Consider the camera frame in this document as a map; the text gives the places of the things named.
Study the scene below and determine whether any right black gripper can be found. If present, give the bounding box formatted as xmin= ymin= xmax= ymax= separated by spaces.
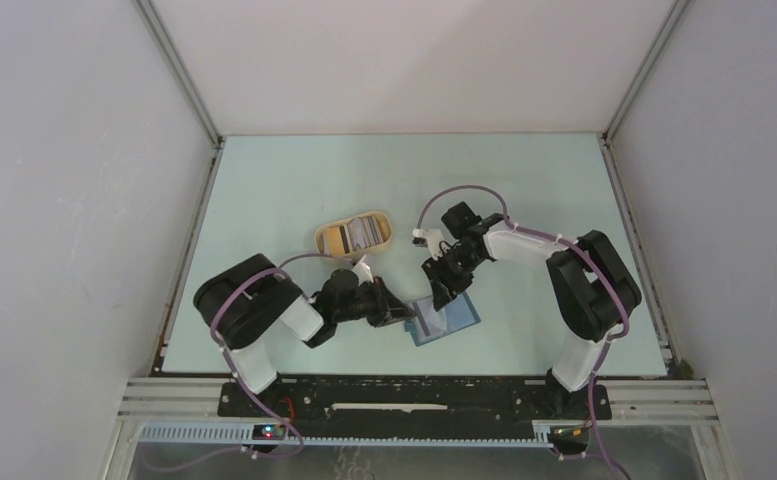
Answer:
xmin=422 ymin=246 xmax=485 ymax=311

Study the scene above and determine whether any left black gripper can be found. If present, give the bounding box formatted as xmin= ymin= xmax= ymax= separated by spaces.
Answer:
xmin=334 ymin=276 xmax=415 ymax=328

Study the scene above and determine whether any blue leather card holder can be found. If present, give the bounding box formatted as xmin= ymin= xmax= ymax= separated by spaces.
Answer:
xmin=404 ymin=293 xmax=481 ymax=347

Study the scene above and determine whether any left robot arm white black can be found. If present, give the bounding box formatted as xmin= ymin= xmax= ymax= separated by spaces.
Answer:
xmin=193 ymin=254 xmax=415 ymax=417

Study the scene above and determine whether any stack of cards in tray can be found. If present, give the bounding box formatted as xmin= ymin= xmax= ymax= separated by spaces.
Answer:
xmin=321 ymin=215 xmax=389 ymax=254

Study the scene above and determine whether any beige oval card tray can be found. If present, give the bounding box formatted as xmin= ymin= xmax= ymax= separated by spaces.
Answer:
xmin=315 ymin=210 xmax=394 ymax=258

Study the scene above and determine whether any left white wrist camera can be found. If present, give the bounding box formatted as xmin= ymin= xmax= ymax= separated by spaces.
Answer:
xmin=352 ymin=255 xmax=374 ymax=284

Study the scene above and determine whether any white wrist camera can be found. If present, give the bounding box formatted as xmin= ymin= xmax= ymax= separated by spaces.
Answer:
xmin=352 ymin=255 xmax=374 ymax=284
xmin=412 ymin=228 xmax=450 ymax=259

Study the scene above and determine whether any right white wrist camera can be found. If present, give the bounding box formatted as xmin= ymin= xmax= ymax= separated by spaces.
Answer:
xmin=412 ymin=228 xmax=450 ymax=259

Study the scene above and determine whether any white strip on rail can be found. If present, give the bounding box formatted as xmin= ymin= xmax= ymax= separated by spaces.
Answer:
xmin=331 ymin=402 xmax=448 ymax=413

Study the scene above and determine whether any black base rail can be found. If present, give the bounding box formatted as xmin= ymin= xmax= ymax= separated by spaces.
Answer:
xmin=217 ymin=375 xmax=612 ymax=440

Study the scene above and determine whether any left controller board with wires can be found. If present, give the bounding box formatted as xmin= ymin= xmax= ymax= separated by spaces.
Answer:
xmin=252 ymin=396 xmax=295 ymax=440

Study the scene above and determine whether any controller board with wires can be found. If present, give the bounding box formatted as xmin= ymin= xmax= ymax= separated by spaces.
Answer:
xmin=548 ymin=425 xmax=591 ymax=444
xmin=252 ymin=396 xmax=295 ymax=440

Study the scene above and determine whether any right controller board with wires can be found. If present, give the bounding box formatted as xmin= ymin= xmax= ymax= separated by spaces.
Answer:
xmin=548 ymin=425 xmax=591 ymax=444

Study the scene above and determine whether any aluminium frame front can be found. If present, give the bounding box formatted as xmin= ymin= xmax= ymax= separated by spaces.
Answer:
xmin=118 ymin=375 xmax=718 ymax=448

